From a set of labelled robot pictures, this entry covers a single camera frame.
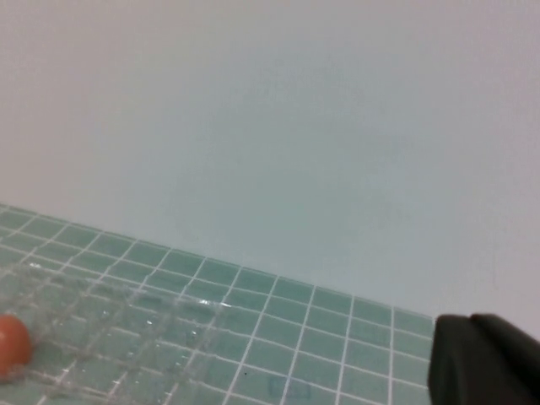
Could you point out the brown egg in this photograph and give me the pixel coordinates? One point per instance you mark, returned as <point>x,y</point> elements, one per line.
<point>14,346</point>

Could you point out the green white-grid tablecloth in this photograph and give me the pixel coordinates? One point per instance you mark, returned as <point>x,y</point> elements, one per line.
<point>337,337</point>

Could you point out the clear plastic egg tray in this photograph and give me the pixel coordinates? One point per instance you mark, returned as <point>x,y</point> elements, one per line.
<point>126,337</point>

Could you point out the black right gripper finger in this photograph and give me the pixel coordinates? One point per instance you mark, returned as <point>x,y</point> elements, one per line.
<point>485,363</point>

